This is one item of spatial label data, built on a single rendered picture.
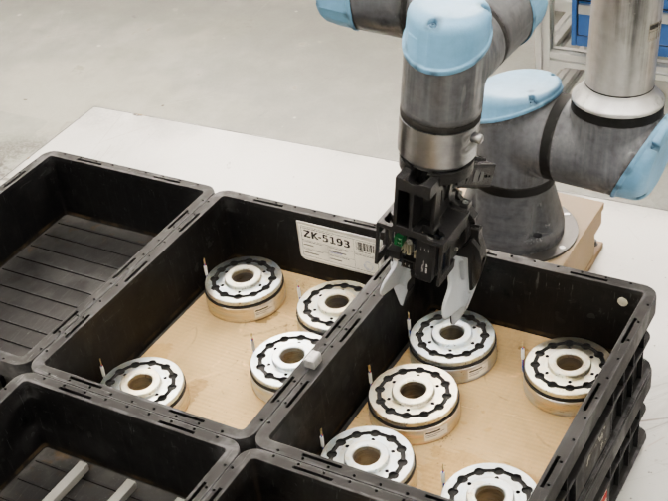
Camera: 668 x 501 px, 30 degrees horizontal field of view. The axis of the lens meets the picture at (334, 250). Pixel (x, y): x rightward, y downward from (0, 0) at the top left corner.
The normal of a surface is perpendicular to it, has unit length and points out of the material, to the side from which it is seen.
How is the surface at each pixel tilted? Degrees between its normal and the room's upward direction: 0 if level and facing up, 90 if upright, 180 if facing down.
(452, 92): 95
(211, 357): 0
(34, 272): 0
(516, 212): 71
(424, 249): 90
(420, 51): 86
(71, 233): 0
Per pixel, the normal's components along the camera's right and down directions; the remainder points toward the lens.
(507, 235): -0.17, 0.27
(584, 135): -0.75, 0.38
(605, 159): -0.41, 0.43
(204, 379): -0.10, -0.82
